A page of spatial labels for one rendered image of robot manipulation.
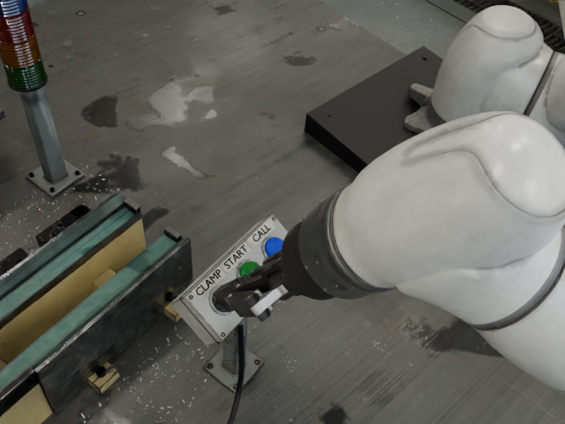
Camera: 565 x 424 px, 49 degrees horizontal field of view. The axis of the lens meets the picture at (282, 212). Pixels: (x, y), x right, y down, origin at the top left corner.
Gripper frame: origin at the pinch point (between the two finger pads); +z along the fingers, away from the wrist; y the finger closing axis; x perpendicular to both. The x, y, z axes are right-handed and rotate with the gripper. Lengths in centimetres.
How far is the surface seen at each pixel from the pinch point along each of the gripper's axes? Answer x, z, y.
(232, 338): 7.2, 18.0, -3.8
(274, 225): -2.3, 4.0, -12.4
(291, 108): -14, 44, -62
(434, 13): -8, 135, -258
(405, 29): -11, 137, -234
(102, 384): 1.1, 32.5, 10.3
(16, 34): -48, 26, -13
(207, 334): 2.0, 6.2, 3.4
